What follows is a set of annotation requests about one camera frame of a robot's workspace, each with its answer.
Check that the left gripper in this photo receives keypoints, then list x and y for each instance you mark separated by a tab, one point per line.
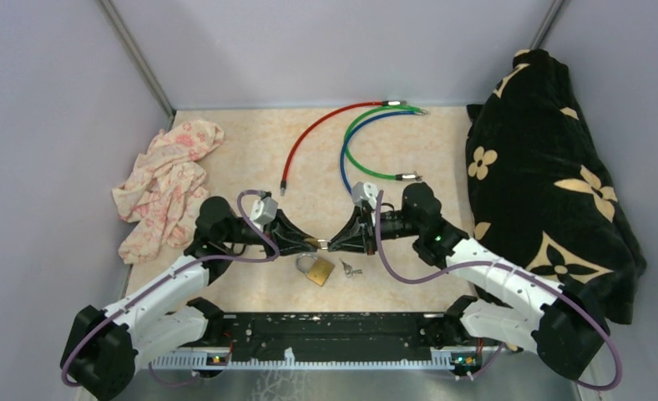
287	237

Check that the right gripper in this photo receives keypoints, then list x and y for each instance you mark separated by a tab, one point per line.
358	234

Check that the small brass padlock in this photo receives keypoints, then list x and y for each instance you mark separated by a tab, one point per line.
320	244

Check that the silver key bunch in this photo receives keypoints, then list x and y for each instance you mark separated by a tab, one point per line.
349	270

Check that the large brass padlock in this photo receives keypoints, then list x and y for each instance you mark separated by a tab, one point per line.
315	268

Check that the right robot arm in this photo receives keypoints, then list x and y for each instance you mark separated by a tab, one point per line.
566	329

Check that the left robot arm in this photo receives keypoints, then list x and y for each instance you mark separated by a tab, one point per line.
107	346

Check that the pink patterned cloth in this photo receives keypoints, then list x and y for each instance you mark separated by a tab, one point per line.
165	189

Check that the black floral blanket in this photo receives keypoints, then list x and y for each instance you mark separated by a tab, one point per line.
539	193

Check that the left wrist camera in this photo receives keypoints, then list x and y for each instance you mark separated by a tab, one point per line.
264	211

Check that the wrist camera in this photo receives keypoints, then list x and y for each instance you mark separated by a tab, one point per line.
264	211
365	192

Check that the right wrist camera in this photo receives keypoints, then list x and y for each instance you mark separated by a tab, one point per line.
365	192

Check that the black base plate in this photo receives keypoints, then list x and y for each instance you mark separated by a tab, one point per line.
336	336

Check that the blue cable lock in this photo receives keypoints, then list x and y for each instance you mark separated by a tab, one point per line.
380	112

